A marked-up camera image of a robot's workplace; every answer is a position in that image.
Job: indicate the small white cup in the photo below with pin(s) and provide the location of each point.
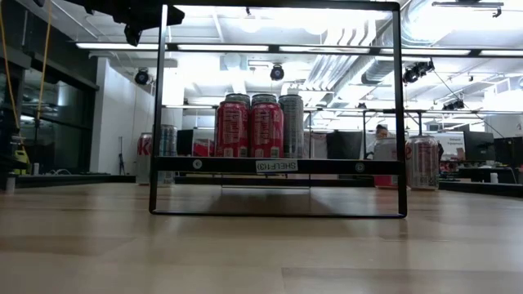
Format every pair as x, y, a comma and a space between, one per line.
493, 177
36, 168

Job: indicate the white sign board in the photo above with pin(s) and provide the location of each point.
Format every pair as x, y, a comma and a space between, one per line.
449, 143

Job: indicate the black table frame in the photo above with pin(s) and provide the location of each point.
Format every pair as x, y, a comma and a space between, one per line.
61, 179

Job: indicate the silver ventilation duct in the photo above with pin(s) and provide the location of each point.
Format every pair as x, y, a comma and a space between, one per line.
378, 69

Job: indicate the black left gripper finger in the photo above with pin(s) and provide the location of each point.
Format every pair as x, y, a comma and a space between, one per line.
151, 23
173, 13

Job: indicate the yellow plastic container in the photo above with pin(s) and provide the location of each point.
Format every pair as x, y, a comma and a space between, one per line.
21, 162

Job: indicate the black ceiling spotlight cluster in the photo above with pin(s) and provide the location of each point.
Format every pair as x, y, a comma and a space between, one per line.
453, 105
417, 71

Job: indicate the black round ceiling speaker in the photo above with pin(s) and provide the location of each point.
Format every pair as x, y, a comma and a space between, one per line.
277, 72
141, 77

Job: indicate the silver diet cola can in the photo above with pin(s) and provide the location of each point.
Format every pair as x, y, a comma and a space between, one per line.
144, 157
423, 163

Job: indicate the wooden shelf with black frame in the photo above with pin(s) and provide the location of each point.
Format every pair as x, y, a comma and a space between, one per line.
327, 166

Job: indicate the white dotted cloth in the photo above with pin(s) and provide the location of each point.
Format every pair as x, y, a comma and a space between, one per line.
315, 145

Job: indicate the black partition panel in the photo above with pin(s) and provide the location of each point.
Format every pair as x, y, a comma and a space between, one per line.
345, 145

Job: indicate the white cylinder post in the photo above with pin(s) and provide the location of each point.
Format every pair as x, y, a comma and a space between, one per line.
10, 183

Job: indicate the red and white box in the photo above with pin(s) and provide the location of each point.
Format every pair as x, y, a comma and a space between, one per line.
202, 148

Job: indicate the thin black stand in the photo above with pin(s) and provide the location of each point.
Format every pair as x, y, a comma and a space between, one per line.
121, 155

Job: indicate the dark ceiling rail fixture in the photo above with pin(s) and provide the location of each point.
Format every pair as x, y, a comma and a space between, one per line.
466, 5

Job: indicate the red cola can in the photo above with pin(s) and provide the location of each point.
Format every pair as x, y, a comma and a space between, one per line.
231, 130
266, 130

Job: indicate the person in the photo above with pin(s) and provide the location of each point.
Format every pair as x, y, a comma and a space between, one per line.
382, 131

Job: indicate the black computer monitor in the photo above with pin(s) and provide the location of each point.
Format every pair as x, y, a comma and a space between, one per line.
184, 143
510, 151
478, 145

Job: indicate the blue silver energy drink can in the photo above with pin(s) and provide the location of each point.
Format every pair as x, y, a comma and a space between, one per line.
169, 141

